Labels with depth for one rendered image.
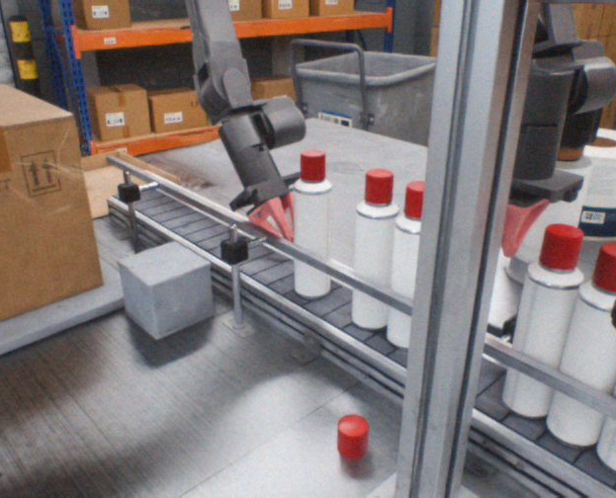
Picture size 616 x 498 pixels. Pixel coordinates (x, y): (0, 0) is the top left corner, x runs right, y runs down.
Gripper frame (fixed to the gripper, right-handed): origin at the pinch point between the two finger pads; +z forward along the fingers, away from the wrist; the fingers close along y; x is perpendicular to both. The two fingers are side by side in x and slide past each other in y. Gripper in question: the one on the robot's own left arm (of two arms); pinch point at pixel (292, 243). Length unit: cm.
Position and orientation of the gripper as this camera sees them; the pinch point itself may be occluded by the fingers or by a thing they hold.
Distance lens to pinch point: 84.0
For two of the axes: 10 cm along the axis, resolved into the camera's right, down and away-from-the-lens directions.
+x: -5.1, 3.1, 8.0
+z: 4.3, 9.0, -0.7
